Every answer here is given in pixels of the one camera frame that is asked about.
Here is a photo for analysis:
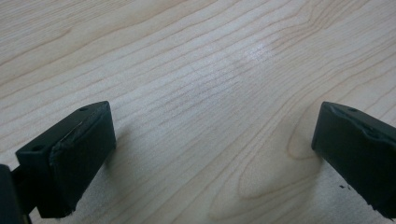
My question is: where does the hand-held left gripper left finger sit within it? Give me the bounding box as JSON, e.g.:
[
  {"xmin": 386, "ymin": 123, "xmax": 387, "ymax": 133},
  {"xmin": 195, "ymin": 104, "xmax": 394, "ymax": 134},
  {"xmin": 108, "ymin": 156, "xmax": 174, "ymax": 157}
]
[{"xmin": 15, "ymin": 100, "xmax": 118, "ymax": 219}]

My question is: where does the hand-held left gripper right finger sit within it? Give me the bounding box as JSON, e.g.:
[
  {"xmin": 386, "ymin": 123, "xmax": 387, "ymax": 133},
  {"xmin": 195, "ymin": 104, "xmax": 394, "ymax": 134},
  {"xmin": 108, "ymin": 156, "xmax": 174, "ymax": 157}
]
[{"xmin": 311, "ymin": 101, "xmax": 396, "ymax": 219}]

